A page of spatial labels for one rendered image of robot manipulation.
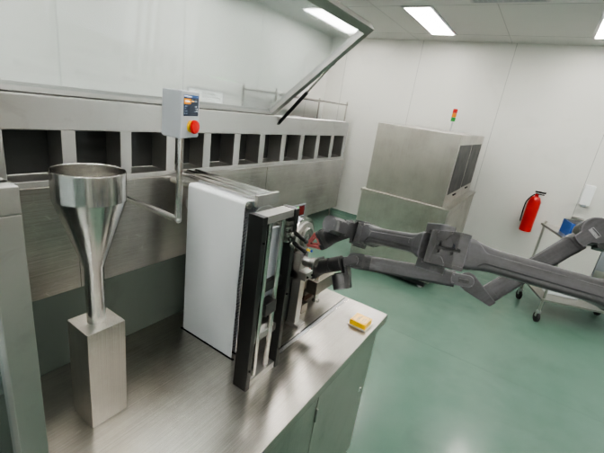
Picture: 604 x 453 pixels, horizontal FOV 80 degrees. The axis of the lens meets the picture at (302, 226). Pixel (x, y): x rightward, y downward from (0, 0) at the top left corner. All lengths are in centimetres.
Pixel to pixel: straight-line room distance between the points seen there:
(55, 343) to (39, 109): 64
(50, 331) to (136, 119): 64
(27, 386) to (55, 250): 62
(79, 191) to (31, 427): 41
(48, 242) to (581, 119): 541
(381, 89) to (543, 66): 207
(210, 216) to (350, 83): 534
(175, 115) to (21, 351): 53
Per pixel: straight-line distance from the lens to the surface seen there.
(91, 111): 112
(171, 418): 112
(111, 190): 82
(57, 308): 123
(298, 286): 138
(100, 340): 99
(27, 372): 56
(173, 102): 86
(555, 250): 136
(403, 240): 95
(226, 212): 109
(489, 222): 575
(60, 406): 122
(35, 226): 111
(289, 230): 102
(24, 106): 106
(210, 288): 123
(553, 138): 561
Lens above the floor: 172
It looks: 18 degrees down
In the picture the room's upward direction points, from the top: 8 degrees clockwise
